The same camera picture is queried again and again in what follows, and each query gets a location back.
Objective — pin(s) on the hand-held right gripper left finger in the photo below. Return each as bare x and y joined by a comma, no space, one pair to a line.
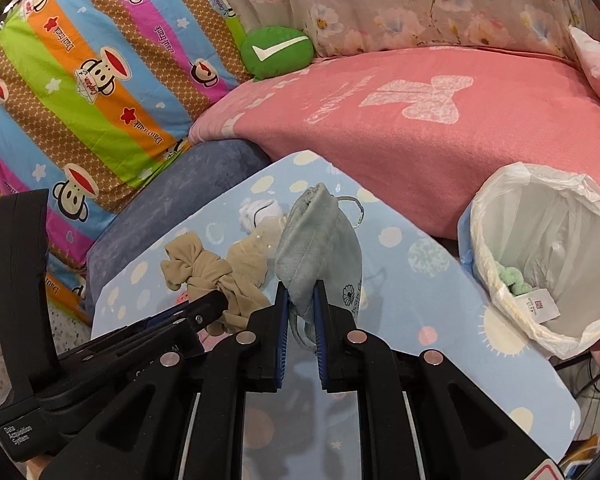
280,340

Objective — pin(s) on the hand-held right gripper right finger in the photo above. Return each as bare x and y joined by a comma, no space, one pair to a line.
320,345

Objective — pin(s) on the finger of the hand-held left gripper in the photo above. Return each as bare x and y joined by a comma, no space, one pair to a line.
200,310

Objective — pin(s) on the beige knotted stocking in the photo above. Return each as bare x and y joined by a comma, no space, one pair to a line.
205,267

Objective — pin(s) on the grey-blue face mask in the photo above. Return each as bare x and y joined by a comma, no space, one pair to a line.
315,245

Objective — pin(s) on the green fuzzy scrunchie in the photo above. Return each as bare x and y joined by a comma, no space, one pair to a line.
512,277

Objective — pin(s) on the white paper packet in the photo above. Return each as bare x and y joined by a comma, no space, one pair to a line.
537,306

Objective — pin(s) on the bin with white plastic liner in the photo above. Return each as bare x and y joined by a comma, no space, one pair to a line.
550,240

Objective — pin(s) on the sheer beige hair net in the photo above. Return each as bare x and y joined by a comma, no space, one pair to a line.
255,250

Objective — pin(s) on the white balled face mask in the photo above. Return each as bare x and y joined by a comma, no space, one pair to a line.
257,212

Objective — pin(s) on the blue dotted cloth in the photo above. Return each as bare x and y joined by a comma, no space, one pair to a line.
420,285

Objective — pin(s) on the blue-grey sofa cushion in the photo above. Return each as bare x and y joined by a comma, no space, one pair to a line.
180,190

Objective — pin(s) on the pink blanket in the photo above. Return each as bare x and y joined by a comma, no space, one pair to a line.
405,160

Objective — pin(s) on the striped cartoon monkey quilt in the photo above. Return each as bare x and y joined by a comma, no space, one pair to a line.
95,100

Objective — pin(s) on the green check mark cushion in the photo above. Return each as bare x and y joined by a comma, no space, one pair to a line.
275,52

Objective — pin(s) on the grey floral sheet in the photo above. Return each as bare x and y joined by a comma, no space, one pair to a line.
405,5

